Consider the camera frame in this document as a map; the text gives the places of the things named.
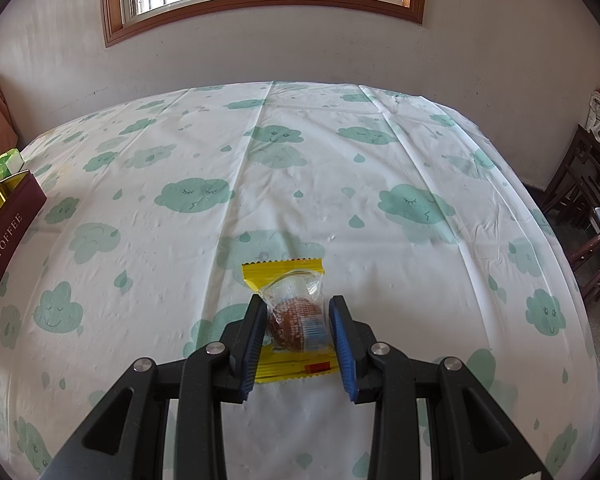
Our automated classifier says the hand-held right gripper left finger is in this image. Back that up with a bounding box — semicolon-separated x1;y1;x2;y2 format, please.
37;294;270;480

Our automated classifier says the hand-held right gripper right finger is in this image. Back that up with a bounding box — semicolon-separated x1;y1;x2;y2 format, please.
328;295;556;480

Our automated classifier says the yellow round cake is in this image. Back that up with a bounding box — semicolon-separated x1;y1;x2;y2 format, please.
241;257;342;385

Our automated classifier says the maroon and gold tin box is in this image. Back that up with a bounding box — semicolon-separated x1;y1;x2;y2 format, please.
0;170;48;343

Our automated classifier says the dark wooden chair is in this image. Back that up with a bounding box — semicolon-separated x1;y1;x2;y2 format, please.
540;125;600;233
565;227;600;306

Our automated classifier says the green tissue pack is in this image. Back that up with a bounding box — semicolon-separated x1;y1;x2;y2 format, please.
0;149;27;198

